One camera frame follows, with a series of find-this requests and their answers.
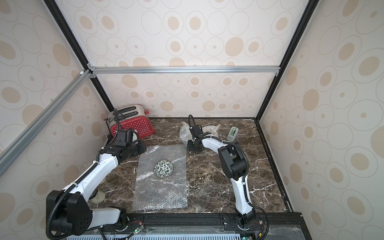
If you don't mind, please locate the bubble wrap sheet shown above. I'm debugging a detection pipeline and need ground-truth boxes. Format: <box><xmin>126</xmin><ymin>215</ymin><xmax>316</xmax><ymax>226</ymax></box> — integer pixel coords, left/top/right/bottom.
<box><xmin>132</xmin><ymin>145</ymin><xmax>188</xmax><ymax>212</ymax></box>
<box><xmin>179</xmin><ymin>122</ymin><xmax>192</xmax><ymax>146</ymax></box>
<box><xmin>203</xmin><ymin>124</ymin><xmax>221</xmax><ymax>138</ymax></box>

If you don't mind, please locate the black white patterned bowl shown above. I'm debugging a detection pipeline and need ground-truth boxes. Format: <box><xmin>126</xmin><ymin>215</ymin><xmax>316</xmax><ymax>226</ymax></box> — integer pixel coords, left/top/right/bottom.
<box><xmin>154</xmin><ymin>160</ymin><xmax>174</xmax><ymax>179</ymax></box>

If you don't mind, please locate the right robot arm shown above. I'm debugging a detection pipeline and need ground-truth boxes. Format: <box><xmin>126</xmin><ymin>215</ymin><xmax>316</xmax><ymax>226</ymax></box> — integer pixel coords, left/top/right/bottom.
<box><xmin>187</xmin><ymin>124</ymin><xmax>269</xmax><ymax>233</ymax></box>

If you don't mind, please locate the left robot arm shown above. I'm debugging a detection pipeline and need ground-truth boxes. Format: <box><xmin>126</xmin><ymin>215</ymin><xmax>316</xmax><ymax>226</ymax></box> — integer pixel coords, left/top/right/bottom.
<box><xmin>46</xmin><ymin>129</ymin><xmax>146</xmax><ymax>240</ymax></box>

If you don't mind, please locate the red silver toaster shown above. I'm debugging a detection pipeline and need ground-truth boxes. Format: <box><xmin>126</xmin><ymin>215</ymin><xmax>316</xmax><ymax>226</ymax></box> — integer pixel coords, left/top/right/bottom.
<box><xmin>117</xmin><ymin>105</ymin><xmax>155</xmax><ymax>139</ymax></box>

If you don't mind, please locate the black lid glass jar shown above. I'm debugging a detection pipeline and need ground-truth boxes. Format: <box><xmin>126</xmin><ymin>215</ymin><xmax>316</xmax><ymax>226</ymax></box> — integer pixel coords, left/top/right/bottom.
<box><xmin>89</xmin><ymin>190</ymin><xmax>106</xmax><ymax>205</ymax></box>

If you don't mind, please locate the horizontal aluminium rail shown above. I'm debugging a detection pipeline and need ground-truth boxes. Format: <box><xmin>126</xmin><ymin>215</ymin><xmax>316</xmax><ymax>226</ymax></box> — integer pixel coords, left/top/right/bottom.
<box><xmin>91</xmin><ymin>66</ymin><xmax>280</xmax><ymax>74</ymax></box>

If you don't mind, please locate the left diagonal aluminium rail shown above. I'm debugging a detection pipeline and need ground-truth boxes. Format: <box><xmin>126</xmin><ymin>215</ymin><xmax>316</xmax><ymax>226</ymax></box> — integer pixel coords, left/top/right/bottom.
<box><xmin>1</xmin><ymin>70</ymin><xmax>91</xmax><ymax>175</ymax></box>

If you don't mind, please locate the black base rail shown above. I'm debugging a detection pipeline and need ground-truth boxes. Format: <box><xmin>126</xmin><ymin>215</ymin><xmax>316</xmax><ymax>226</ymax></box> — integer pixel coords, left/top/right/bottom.
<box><xmin>94</xmin><ymin>213</ymin><xmax>312</xmax><ymax>240</ymax></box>

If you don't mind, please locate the black left frame post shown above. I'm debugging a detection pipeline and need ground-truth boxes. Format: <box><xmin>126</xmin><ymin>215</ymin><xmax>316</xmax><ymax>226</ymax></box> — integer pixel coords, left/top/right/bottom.
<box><xmin>43</xmin><ymin>0</ymin><xmax>114</xmax><ymax>112</ymax></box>

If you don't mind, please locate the black frame post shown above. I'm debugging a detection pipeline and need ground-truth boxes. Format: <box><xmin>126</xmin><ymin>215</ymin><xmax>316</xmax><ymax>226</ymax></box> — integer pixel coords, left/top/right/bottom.
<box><xmin>43</xmin><ymin>0</ymin><xmax>114</xmax><ymax>112</ymax></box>
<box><xmin>255</xmin><ymin>0</ymin><xmax>320</xmax><ymax>123</ymax></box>

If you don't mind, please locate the black right frame post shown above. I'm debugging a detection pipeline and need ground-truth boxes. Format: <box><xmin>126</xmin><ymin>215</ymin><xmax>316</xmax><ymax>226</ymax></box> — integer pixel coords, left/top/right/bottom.
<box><xmin>255</xmin><ymin>0</ymin><xmax>320</xmax><ymax>123</ymax></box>

